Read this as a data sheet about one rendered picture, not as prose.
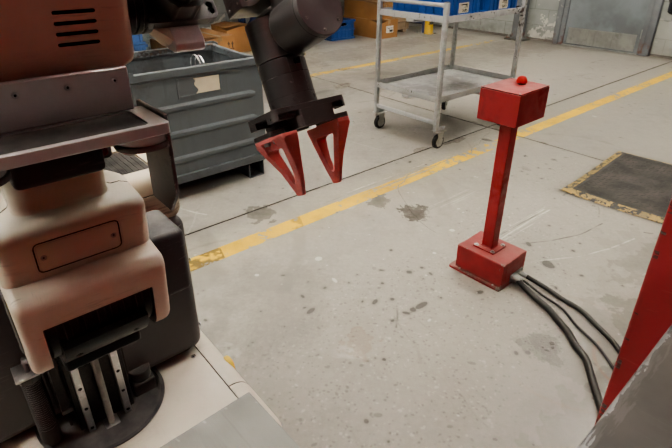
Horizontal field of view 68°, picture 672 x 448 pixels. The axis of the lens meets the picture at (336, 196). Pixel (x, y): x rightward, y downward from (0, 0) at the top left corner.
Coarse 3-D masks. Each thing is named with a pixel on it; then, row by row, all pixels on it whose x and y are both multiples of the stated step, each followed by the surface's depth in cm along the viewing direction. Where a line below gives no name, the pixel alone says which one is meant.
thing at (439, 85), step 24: (384, 0) 336; (408, 0) 321; (456, 24) 399; (432, 72) 404; (456, 72) 406; (480, 72) 398; (408, 96) 345; (432, 96) 328; (456, 96) 336; (384, 120) 382; (432, 120) 335; (432, 144) 341
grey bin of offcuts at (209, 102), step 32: (128, 64) 286; (160, 64) 298; (192, 64) 311; (224, 64) 262; (160, 96) 247; (192, 96) 257; (224, 96) 269; (256, 96) 283; (192, 128) 263; (224, 128) 276; (192, 160) 270; (224, 160) 283; (256, 160) 296
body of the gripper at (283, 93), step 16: (272, 64) 56; (288, 64) 56; (304, 64) 57; (272, 80) 56; (288, 80) 56; (304, 80) 57; (272, 96) 57; (288, 96) 56; (304, 96) 56; (336, 96) 58; (272, 112) 54; (288, 112) 55; (256, 128) 57
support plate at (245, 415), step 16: (240, 400) 31; (256, 400) 31; (224, 416) 29; (240, 416) 29; (256, 416) 29; (192, 432) 29; (208, 432) 29; (224, 432) 29; (240, 432) 29; (256, 432) 29; (272, 432) 29
